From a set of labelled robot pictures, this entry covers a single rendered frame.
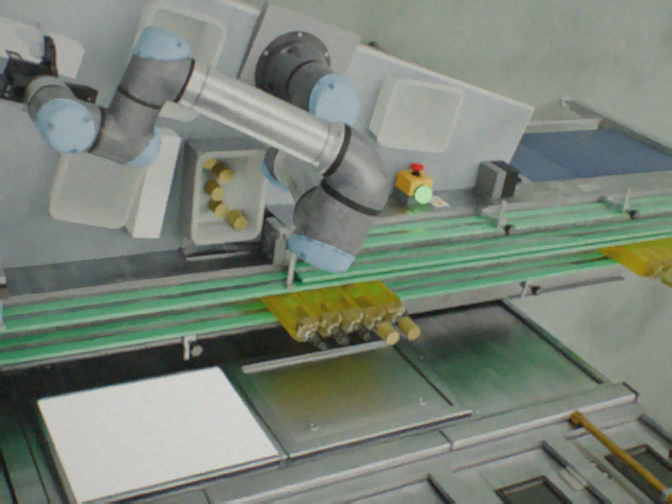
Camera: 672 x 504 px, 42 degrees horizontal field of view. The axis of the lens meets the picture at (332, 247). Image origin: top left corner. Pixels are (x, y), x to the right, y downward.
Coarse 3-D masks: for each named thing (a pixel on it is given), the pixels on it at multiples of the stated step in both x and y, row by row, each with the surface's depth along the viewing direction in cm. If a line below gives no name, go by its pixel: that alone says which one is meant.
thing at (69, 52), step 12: (0, 24) 161; (12, 24) 163; (24, 24) 168; (0, 36) 162; (12, 36) 163; (60, 36) 172; (0, 48) 163; (12, 48) 164; (24, 48) 165; (60, 48) 168; (72, 48) 169; (36, 60) 167; (60, 60) 169; (72, 60) 170; (60, 72) 170; (72, 72) 171
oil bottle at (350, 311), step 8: (320, 288) 209; (328, 288) 209; (336, 288) 209; (328, 296) 206; (336, 296) 206; (344, 296) 206; (336, 304) 203; (344, 304) 203; (352, 304) 204; (344, 312) 200; (352, 312) 201; (360, 312) 201; (344, 320) 200; (352, 320) 200; (360, 320) 201; (344, 328) 201
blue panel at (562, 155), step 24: (528, 144) 296; (552, 144) 300; (576, 144) 304; (600, 144) 309; (624, 144) 313; (528, 168) 275; (552, 168) 278; (576, 168) 282; (600, 168) 285; (624, 168) 289; (648, 168) 292
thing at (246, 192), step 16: (224, 160) 202; (240, 160) 204; (256, 160) 202; (208, 176) 202; (240, 176) 206; (256, 176) 203; (240, 192) 208; (256, 192) 204; (208, 208) 206; (240, 208) 210; (256, 208) 205; (192, 224) 198; (208, 224) 207; (224, 224) 208; (256, 224) 206; (208, 240) 201; (224, 240) 203; (240, 240) 206
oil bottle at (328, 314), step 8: (304, 296) 204; (312, 296) 204; (320, 296) 205; (312, 304) 201; (320, 304) 201; (328, 304) 202; (320, 312) 198; (328, 312) 199; (336, 312) 199; (320, 320) 198; (328, 320) 197; (336, 320) 198; (320, 328) 198; (328, 328) 197; (328, 336) 199
